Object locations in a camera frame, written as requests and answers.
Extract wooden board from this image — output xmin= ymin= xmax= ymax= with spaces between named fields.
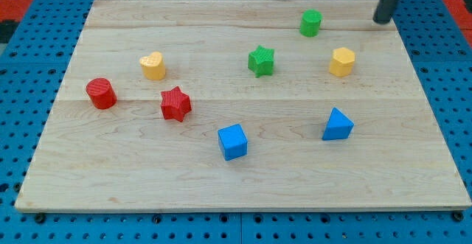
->
xmin=15 ymin=0 xmax=471 ymax=213

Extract green star block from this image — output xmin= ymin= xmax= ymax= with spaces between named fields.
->
xmin=248 ymin=45 xmax=275 ymax=77

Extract green cylinder block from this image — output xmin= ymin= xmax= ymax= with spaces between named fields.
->
xmin=299 ymin=10 xmax=322 ymax=38

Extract blue triangle block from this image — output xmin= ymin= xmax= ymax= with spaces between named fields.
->
xmin=322 ymin=108 xmax=355 ymax=141

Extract blue cube block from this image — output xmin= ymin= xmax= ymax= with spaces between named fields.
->
xmin=218 ymin=124 xmax=248 ymax=161

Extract red cylinder block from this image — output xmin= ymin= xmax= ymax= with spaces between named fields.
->
xmin=86 ymin=77 xmax=117 ymax=109

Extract dark grey pointer rod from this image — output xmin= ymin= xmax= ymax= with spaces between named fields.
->
xmin=372 ymin=0 xmax=400 ymax=25

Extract yellow hexagon block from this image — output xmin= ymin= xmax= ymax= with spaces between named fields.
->
xmin=329 ymin=47 xmax=355 ymax=77

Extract yellow heart block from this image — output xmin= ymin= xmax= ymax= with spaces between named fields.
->
xmin=139 ymin=52 xmax=166 ymax=80

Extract red star block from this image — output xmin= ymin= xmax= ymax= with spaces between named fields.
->
xmin=160 ymin=86 xmax=192 ymax=122

